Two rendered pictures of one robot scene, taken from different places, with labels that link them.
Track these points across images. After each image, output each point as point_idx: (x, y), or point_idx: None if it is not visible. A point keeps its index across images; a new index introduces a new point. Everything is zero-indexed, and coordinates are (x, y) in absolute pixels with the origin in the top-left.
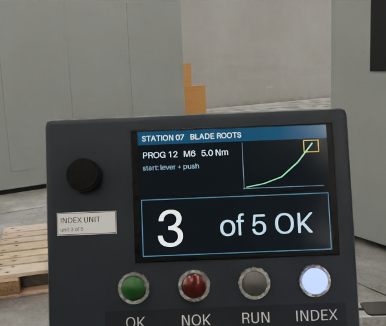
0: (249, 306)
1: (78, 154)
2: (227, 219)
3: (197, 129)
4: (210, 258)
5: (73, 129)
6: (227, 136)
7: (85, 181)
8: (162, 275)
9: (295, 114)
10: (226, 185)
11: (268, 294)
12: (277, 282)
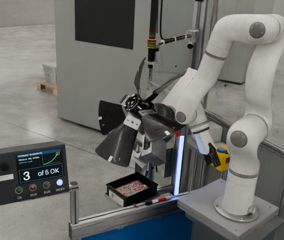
0: (45, 189)
1: (2, 162)
2: (39, 172)
3: (31, 152)
4: (36, 181)
5: (0, 156)
6: (38, 153)
7: (5, 168)
8: (25, 186)
9: (53, 146)
10: (39, 164)
11: (49, 186)
12: (51, 184)
